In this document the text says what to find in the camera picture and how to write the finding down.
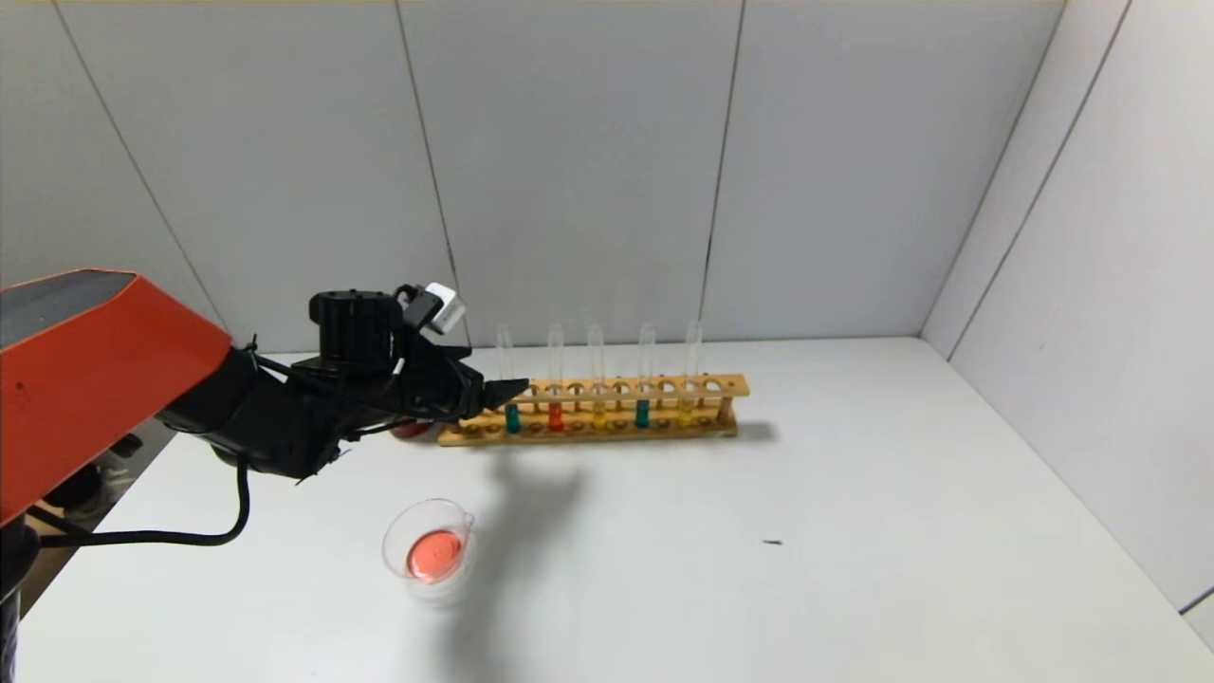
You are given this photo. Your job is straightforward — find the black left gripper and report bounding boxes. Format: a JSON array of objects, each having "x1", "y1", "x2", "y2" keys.
[{"x1": 404, "y1": 356, "x2": 529, "y2": 421}]

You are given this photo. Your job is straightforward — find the person in black clothes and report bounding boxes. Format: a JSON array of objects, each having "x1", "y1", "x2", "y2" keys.
[{"x1": 43, "y1": 432, "x2": 145, "y2": 510}]

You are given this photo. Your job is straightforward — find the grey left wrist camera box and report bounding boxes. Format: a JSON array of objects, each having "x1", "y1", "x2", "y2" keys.
[{"x1": 398, "y1": 283, "x2": 468, "y2": 335}]

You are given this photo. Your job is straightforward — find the test tube yellow pigment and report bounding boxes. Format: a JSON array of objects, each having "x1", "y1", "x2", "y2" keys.
[
  {"x1": 677, "y1": 321, "x2": 703, "y2": 427},
  {"x1": 586, "y1": 323, "x2": 608, "y2": 430}
]

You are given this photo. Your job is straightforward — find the test tube blue pigment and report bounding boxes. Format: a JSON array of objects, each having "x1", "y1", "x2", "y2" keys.
[
  {"x1": 496, "y1": 325, "x2": 523, "y2": 434},
  {"x1": 636, "y1": 323, "x2": 656, "y2": 429}
]

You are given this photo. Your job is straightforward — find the clear glass beaker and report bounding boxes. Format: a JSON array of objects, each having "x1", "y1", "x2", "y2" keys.
[{"x1": 382, "y1": 498, "x2": 489, "y2": 605}]

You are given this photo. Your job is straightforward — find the wooden test tube rack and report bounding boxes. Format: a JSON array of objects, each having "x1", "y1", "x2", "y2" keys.
[{"x1": 438, "y1": 374, "x2": 750, "y2": 447}]

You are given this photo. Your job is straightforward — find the test tube red pigment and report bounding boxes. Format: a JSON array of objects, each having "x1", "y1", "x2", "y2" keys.
[{"x1": 547, "y1": 323, "x2": 565, "y2": 434}]

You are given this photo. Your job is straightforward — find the thick black cable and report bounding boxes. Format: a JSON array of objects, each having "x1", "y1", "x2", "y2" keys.
[{"x1": 38, "y1": 460, "x2": 252, "y2": 549}]

